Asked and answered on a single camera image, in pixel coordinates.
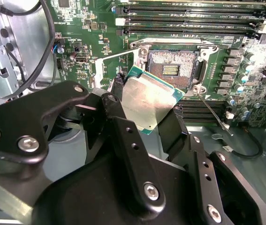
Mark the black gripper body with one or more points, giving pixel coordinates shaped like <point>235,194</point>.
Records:
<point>95,199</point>

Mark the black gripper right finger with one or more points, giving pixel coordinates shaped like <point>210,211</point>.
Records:
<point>175,136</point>

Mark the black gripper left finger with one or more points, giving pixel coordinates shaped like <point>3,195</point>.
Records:
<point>17,117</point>

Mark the silver green CPU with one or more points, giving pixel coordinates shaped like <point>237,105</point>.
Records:
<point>146,100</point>

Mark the metal socket cover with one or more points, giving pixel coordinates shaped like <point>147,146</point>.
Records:
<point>99,72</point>

